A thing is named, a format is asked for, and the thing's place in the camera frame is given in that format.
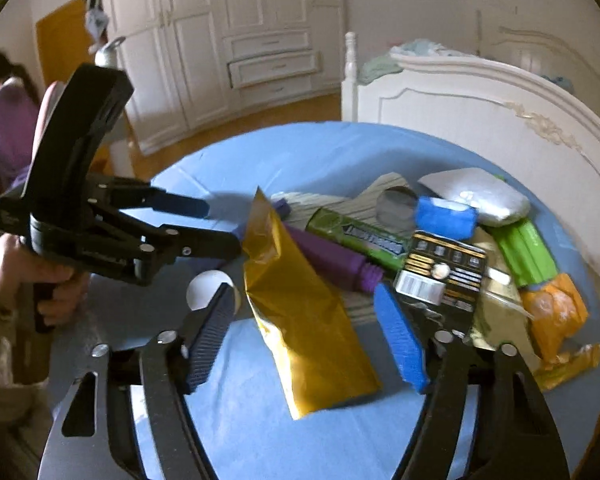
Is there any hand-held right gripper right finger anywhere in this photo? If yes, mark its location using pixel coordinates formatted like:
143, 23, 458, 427
373, 282, 573, 480

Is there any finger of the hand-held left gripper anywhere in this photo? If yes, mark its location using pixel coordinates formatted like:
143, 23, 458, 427
97, 175, 211, 219
95, 207, 243, 287

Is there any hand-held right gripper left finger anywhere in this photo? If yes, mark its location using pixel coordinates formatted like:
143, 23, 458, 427
37, 282, 237, 480

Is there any gold foil packet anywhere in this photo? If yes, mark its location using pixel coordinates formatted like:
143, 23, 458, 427
241, 186, 383, 421

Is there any long gold foil wrapper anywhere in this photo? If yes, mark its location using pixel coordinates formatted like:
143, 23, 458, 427
470, 241, 600, 392

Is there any orange snack packet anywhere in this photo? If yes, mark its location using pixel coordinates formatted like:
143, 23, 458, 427
520, 273, 591, 361

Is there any person's left hand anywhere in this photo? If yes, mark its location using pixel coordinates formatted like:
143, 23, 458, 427
0, 232, 89, 327

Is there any black printed packet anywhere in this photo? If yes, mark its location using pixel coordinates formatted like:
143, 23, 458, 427
395, 230, 490, 321

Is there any purple tube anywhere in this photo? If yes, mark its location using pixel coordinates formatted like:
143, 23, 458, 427
270, 197, 385, 295

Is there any orange wooden door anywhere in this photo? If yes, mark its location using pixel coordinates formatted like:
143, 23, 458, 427
35, 0, 106, 96

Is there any green printed wrapper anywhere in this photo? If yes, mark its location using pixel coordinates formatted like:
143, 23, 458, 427
306, 206, 412, 273

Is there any blue bandage roll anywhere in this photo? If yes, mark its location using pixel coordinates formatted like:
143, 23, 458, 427
414, 196, 480, 242

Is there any grey round lid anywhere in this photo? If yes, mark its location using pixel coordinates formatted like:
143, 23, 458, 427
376, 186, 420, 233

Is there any striped star-shaped mat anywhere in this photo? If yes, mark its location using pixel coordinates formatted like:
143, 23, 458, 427
280, 172, 421, 326

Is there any hanging patterned bag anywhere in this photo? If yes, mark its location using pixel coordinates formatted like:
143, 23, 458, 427
84, 0, 112, 41

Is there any green plastic packet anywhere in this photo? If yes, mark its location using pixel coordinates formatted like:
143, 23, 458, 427
490, 220, 561, 288

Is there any white pillow packet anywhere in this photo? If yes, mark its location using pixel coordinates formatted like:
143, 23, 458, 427
418, 167, 531, 227

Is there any white wardrobe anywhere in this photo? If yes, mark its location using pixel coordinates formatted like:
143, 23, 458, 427
100, 0, 348, 156

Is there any green cloth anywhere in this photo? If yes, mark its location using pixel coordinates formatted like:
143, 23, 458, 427
358, 55, 406, 84

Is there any white wooden bed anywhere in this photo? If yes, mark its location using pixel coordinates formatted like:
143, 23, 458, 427
341, 10, 600, 311

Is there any light blue cloth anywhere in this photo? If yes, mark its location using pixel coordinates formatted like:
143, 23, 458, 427
390, 39, 453, 59

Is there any pale patterned bedding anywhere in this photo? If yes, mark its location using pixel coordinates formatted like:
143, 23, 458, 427
545, 74, 576, 94

